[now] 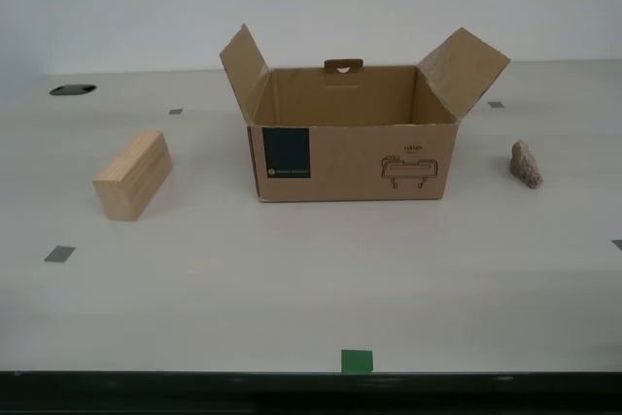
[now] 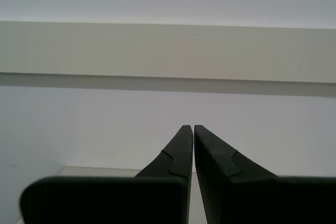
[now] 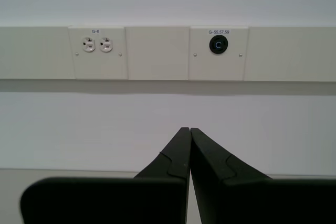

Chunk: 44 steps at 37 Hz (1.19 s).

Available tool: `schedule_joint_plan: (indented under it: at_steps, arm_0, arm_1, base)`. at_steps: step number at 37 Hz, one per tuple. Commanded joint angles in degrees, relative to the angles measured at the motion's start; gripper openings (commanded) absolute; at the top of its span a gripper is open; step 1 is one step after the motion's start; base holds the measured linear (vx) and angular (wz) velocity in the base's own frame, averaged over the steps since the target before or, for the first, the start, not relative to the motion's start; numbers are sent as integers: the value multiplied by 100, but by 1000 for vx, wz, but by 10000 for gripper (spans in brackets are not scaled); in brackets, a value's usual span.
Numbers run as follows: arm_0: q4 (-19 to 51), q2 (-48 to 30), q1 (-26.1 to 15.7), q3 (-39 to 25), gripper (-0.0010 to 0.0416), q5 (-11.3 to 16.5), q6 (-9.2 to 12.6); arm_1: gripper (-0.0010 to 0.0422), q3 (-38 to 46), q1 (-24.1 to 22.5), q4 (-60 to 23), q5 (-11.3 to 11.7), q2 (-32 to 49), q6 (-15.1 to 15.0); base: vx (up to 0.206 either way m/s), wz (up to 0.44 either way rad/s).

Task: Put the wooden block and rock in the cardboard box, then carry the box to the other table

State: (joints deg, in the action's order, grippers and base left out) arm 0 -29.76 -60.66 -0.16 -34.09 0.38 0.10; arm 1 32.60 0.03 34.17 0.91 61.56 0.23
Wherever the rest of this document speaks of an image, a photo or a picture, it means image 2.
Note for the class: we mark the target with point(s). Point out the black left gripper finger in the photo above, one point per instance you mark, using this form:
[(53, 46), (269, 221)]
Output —
[(110, 200), (262, 200)]

